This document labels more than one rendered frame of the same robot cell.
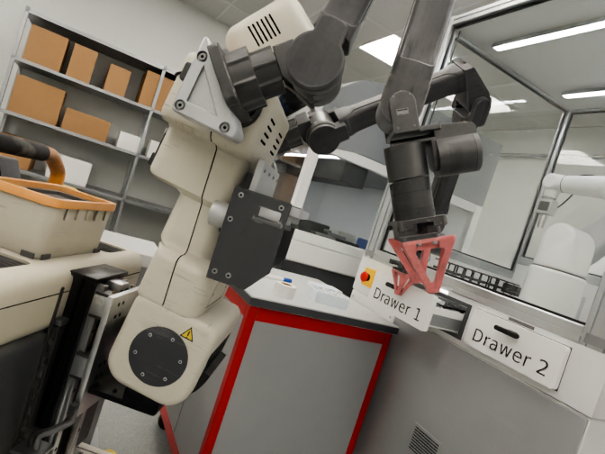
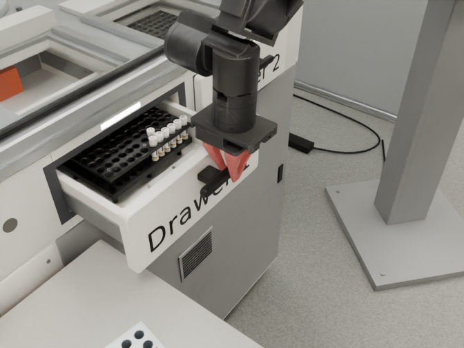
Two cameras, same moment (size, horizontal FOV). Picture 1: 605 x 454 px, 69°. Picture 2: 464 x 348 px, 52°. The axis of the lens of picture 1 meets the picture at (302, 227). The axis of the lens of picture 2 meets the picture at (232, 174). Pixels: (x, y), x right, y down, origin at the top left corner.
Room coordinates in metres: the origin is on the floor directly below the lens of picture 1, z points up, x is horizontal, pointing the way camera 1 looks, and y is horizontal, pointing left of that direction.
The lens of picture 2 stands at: (1.60, 0.13, 1.35)
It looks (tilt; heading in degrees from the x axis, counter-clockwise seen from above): 41 degrees down; 244
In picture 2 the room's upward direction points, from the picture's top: straight up
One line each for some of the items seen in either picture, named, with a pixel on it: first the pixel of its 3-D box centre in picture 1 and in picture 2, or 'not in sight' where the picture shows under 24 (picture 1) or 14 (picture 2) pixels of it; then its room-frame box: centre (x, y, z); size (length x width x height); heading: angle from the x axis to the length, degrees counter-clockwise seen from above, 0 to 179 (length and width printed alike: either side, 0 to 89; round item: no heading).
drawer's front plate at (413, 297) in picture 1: (399, 298); (199, 186); (1.41, -0.37, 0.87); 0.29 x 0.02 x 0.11; 27
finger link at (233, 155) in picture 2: (403, 281); (228, 150); (1.37, -0.35, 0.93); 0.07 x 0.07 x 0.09; 28
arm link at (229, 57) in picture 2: not in sight; (232, 65); (1.36, -0.35, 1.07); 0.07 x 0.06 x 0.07; 113
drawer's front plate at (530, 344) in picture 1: (511, 345); (244, 73); (1.20, -0.64, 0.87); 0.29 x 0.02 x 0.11; 27
